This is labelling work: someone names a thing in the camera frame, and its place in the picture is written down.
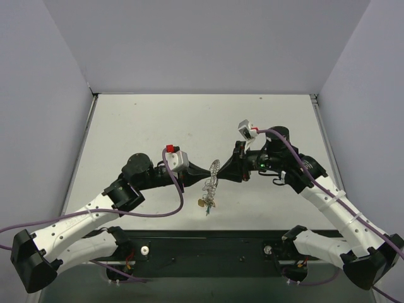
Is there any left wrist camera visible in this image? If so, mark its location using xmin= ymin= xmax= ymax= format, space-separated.
xmin=162 ymin=145 xmax=189 ymax=173

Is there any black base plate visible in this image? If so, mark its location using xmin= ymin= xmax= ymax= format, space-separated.
xmin=91 ymin=230 xmax=321 ymax=278

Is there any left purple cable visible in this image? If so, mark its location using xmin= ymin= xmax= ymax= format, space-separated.
xmin=0 ymin=148 xmax=186 ymax=283

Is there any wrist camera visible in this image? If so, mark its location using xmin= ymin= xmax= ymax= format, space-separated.
xmin=238 ymin=119 xmax=258 ymax=151
xmin=162 ymin=145 xmax=189 ymax=173

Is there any purple cable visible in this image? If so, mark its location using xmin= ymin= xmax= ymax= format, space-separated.
xmin=257 ymin=128 xmax=404 ymax=302
xmin=0 ymin=148 xmax=186 ymax=283

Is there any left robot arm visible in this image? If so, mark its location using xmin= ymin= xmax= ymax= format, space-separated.
xmin=11 ymin=150 xmax=211 ymax=294

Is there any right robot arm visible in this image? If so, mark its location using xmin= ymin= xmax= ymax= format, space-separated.
xmin=217 ymin=120 xmax=403 ymax=290

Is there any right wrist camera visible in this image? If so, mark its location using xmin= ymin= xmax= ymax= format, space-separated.
xmin=238 ymin=119 xmax=258 ymax=151

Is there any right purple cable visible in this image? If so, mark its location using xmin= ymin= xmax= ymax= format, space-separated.
xmin=257 ymin=128 xmax=404 ymax=302

